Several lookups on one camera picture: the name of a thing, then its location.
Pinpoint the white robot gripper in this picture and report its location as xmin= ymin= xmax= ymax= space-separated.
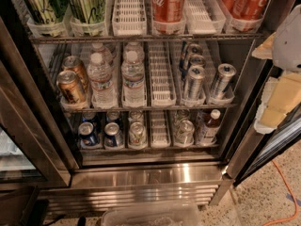
xmin=252 ymin=5 xmax=301 ymax=135

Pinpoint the silver redbull can lane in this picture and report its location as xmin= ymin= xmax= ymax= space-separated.
xmin=210 ymin=63 xmax=236 ymax=99

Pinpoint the redbull can middle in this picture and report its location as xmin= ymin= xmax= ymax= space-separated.
xmin=182 ymin=54 xmax=206 ymax=79

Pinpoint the silver redbull can front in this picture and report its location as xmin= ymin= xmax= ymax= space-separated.
xmin=183 ymin=65 xmax=205 ymax=100

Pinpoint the redbull can back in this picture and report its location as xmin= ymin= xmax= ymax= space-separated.
xmin=179 ymin=42 xmax=203 ymax=73

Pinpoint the white empty tray middle shelf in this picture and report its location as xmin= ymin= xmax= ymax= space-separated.
xmin=148 ymin=41 xmax=176 ymax=107

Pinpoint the white empty tray shelf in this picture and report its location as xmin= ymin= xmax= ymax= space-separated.
xmin=148 ymin=41 xmax=176 ymax=107
xmin=112 ymin=0 xmax=147 ymax=36
xmin=150 ymin=111 xmax=171 ymax=149

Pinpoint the red coke can centre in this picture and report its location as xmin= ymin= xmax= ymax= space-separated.
xmin=151 ymin=0 xmax=184 ymax=23

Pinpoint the white empty tray bottom shelf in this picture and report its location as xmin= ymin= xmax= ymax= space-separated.
xmin=150 ymin=111 xmax=171 ymax=149

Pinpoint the white empty tray top shelf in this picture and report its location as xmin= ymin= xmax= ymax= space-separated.
xmin=112 ymin=0 xmax=147 ymax=36

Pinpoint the steel fridge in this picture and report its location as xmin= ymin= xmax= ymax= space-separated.
xmin=0 ymin=0 xmax=300 ymax=225

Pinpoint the blue pepsi can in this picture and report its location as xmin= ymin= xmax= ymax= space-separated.
xmin=78 ymin=121 xmax=99 ymax=146
xmin=105 ymin=111 xmax=123 ymax=130
xmin=104 ymin=122 xmax=123 ymax=148
xmin=82 ymin=112 xmax=101 ymax=133

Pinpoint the blue pepsi can back left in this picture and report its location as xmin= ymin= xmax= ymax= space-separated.
xmin=82 ymin=112 xmax=101 ymax=133

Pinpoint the blue pepsi can front left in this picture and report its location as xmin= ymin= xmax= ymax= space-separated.
xmin=78 ymin=121 xmax=99 ymax=146

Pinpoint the gold can back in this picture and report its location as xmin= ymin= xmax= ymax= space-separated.
xmin=62 ymin=56 xmax=88 ymax=92

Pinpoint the gold can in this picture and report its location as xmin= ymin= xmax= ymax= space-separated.
xmin=56 ymin=70 xmax=86 ymax=105
xmin=62 ymin=56 xmax=88 ymax=92

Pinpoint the green can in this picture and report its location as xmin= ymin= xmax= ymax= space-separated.
xmin=24 ymin=0 xmax=68 ymax=24
xmin=68 ymin=0 xmax=106 ymax=24

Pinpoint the gold can front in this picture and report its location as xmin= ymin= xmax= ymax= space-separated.
xmin=56 ymin=70 xmax=86 ymax=105

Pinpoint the green can top left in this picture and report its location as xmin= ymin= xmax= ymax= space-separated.
xmin=24 ymin=0 xmax=68 ymax=24

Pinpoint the brown tea bottle white cap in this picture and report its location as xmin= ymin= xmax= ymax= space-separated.
xmin=196 ymin=109 xmax=221 ymax=146

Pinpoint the white empty tray top right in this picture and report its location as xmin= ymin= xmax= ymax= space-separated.
xmin=183 ymin=0 xmax=226 ymax=35

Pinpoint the water bottle front right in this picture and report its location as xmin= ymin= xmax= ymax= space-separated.
xmin=121 ymin=51 xmax=145 ymax=107

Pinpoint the water bottle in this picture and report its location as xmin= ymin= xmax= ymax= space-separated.
xmin=123 ymin=41 xmax=145 ymax=61
xmin=87 ymin=53 xmax=115 ymax=109
xmin=121 ymin=51 xmax=145 ymax=107
xmin=91 ymin=42 xmax=113 ymax=66

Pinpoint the water bottle back right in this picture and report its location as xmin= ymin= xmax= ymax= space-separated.
xmin=123 ymin=41 xmax=145 ymax=61

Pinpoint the water bottle front left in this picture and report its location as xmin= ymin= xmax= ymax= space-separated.
xmin=87 ymin=53 xmax=115 ymax=109

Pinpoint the water bottle back left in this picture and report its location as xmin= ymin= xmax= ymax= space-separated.
xmin=91 ymin=42 xmax=113 ymax=66

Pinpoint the orange cable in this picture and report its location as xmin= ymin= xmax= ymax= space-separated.
xmin=261 ymin=159 xmax=299 ymax=226

